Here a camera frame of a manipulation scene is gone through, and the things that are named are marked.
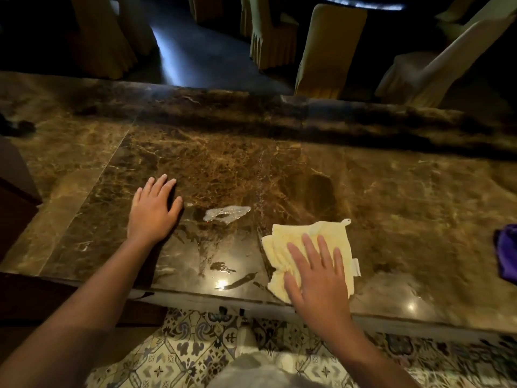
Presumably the person's left hand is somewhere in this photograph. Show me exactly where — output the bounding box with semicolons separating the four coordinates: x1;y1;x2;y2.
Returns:
127;174;184;248

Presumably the person's right hand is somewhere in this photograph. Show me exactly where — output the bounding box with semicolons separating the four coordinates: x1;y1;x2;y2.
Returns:
284;233;356;340

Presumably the pale yellow cleaning cloth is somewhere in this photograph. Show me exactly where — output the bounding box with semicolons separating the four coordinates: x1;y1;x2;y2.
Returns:
261;218;361;304

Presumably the person's left forearm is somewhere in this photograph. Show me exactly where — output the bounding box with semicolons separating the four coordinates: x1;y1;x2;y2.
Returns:
0;237;159;388

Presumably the person's right forearm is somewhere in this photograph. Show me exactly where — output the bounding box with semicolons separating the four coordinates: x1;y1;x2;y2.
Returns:
323;318;422;388

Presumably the white soap foam patch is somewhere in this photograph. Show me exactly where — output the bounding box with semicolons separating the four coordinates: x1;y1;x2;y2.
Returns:
202;205;252;225

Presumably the person's light grey clothing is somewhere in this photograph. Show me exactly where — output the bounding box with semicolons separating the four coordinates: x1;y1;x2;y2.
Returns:
207;321;322;388

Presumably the dark wooden cabinet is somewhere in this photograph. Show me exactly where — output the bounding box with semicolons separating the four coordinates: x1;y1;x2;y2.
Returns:
0;135;43;263

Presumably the yellow covered chair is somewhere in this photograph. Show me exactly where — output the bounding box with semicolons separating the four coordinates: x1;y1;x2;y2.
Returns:
188;0;225;24
69;0;139;80
247;0;299;71
115;0;158;57
294;4;368;100

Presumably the purple cloth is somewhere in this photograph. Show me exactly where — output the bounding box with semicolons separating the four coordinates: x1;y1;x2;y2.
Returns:
494;224;517;285

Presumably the cream covered chair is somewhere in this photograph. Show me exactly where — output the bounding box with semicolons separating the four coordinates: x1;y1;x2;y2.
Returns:
374;14;517;109
434;0;497;25

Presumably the round dining table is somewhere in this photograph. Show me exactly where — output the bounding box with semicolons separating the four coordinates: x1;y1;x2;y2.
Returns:
311;0;406;12

